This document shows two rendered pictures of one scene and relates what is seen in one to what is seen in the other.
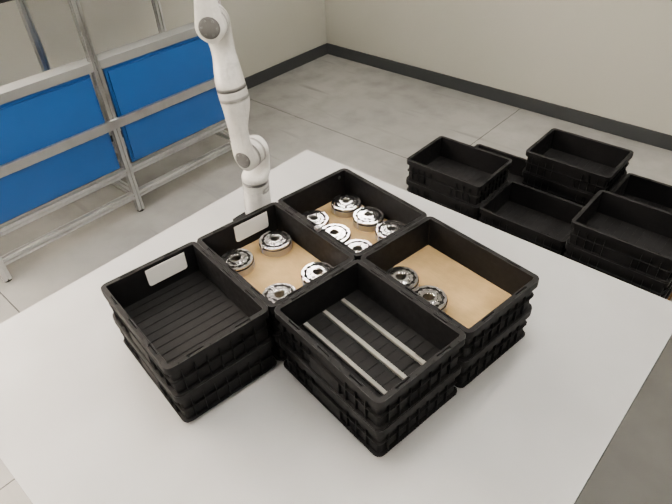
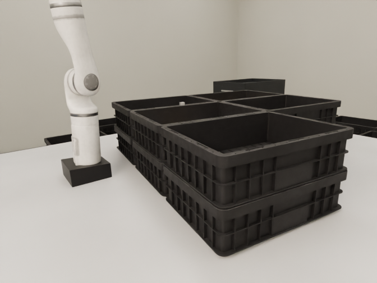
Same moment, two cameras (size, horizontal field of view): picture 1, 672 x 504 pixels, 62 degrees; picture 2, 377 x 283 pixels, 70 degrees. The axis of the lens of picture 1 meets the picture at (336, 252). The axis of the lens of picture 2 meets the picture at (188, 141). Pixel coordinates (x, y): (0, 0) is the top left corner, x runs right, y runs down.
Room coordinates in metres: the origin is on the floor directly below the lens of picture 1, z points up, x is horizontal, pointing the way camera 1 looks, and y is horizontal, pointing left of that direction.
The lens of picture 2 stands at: (1.14, 1.12, 1.09)
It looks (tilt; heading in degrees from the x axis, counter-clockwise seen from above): 16 degrees down; 281
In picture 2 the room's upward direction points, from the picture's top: 2 degrees counter-clockwise
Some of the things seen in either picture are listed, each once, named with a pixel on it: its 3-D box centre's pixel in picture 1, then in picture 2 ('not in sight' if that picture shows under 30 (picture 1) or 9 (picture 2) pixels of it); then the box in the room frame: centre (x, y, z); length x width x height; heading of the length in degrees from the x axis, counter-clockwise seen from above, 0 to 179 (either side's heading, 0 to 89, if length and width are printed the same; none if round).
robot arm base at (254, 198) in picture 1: (257, 200); (86, 138); (1.67, 0.27, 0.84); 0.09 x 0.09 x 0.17; 40
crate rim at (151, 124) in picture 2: (273, 251); (196, 114); (1.29, 0.18, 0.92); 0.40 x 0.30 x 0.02; 38
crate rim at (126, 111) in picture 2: (350, 210); (162, 104); (1.47, -0.05, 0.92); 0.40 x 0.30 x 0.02; 38
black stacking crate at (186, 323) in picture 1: (186, 313); (251, 150); (1.10, 0.42, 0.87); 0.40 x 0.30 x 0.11; 38
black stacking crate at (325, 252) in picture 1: (275, 264); (196, 128); (1.29, 0.18, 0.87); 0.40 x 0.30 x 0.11; 38
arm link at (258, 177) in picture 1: (253, 161); (82, 93); (1.67, 0.26, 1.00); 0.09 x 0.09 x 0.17; 63
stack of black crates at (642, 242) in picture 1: (620, 265); not in sight; (1.74, -1.18, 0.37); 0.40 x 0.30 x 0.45; 46
